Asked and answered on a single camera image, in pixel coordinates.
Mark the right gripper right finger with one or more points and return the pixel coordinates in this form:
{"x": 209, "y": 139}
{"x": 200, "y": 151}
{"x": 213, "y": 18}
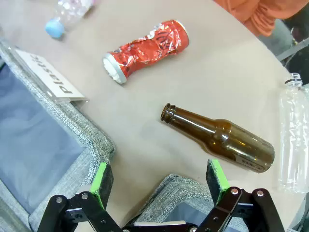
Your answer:
{"x": 217, "y": 178}

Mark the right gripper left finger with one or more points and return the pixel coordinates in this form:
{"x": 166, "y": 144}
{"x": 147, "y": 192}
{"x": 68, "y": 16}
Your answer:
{"x": 99, "y": 183}

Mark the brown glass beer bottle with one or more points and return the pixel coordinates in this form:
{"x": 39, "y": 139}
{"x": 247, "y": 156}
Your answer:
{"x": 217, "y": 135}

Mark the clear capless plastic bottle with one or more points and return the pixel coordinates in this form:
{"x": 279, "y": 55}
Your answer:
{"x": 294, "y": 135}

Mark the crushed red soda can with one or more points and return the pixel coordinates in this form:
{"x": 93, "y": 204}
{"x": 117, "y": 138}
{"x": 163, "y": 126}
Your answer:
{"x": 149, "y": 48}

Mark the crushed blue-capped plastic bottle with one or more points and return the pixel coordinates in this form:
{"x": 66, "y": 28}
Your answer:
{"x": 70, "y": 12}

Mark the grey fabric Can basket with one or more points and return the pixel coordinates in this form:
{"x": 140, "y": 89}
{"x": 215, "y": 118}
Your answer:
{"x": 178, "y": 191}

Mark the grey fabric Plastic basket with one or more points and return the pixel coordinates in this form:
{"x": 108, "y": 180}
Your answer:
{"x": 79, "y": 120}

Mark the white Plastic label card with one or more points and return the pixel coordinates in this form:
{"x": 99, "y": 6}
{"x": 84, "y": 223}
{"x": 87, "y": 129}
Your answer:
{"x": 48, "y": 72}

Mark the person in orange hoodie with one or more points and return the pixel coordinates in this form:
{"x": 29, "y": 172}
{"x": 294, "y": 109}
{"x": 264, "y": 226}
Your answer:
{"x": 253, "y": 14}

